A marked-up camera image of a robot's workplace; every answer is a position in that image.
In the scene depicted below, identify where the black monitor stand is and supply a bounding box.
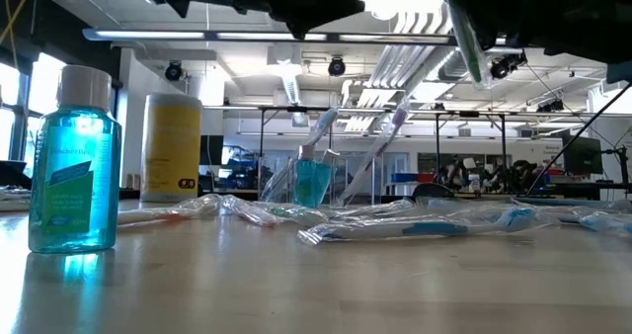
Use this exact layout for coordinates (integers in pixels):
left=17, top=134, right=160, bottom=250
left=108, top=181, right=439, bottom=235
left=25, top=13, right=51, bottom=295
left=599, top=144, right=632, bottom=200

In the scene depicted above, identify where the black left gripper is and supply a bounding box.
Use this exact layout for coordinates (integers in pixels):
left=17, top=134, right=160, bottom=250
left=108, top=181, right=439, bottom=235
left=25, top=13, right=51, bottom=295
left=236, top=0, right=369, bottom=41

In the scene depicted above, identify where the red toothbrush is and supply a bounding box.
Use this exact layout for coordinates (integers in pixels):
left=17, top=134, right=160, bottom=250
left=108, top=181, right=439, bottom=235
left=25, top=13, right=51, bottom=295
left=220, top=194, right=286, bottom=228

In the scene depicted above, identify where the yellow canister with white lid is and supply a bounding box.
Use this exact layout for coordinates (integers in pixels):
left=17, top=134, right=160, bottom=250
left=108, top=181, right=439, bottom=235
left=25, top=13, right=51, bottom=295
left=140, top=92, right=203, bottom=204

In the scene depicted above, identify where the white pendant lamp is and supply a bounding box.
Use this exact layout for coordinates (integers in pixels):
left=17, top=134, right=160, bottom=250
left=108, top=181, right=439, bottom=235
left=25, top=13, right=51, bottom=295
left=357, top=0, right=445, bottom=22

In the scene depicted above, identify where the dark background screen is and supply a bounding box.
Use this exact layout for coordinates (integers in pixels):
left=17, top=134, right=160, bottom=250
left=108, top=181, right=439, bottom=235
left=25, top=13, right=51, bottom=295
left=199, top=134, right=224, bottom=166

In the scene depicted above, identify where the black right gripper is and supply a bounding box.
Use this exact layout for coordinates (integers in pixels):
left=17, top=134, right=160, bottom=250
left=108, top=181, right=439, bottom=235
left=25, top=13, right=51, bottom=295
left=440, top=0, right=584, bottom=58

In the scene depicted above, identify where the black ceiling spotlight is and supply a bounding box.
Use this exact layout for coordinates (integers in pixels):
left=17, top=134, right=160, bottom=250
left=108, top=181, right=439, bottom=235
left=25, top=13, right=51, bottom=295
left=489, top=51, right=528, bottom=81
left=536, top=99, right=565, bottom=114
left=164, top=60, right=185, bottom=82
left=327, top=55, right=347, bottom=77

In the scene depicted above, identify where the teal mouthwash bottle white cap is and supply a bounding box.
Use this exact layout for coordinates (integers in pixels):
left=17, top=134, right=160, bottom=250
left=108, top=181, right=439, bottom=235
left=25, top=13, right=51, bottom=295
left=291, top=144, right=333, bottom=209
left=28, top=64, right=123, bottom=255

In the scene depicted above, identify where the black cable stub loop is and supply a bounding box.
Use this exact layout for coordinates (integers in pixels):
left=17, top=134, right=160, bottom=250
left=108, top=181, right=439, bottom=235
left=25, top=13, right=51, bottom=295
left=412, top=182, right=456, bottom=201

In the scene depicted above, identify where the black cable to right arm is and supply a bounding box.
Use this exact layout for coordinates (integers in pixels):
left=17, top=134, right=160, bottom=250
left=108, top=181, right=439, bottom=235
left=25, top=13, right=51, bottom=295
left=525, top=81, right=632, bottom=197

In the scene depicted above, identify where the blue toothbrush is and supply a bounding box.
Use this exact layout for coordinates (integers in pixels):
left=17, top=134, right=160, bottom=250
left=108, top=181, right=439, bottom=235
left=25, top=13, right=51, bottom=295
left=326, top=197, right=417, bottom=225
left=260, top=106, right=341, bottom=203
left=425, top=197, right=593, bottom=216
left=297, top=205, right=562, bottom=246
left=575, top=209, right=632, bottom=240

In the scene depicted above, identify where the black computer monitor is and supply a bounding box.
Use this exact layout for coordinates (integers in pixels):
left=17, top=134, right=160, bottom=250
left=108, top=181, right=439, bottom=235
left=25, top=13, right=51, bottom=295
left=561, top=133, right=604, bottom=176

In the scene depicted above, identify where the orange toothbrush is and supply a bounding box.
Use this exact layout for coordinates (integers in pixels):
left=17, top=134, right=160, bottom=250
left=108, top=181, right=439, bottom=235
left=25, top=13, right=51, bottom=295
left=117, top=194, right=222, bottom=229

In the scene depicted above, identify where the long ceiling light bar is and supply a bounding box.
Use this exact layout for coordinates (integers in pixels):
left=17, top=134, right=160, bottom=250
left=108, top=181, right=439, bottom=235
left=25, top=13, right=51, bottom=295
left=81, top=26, right=458, bottom=44

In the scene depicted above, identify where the thin yellow cable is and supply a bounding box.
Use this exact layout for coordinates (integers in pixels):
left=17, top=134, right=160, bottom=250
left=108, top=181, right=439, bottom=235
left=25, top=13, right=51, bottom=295
left=0, top=0, right=39, bottom=71

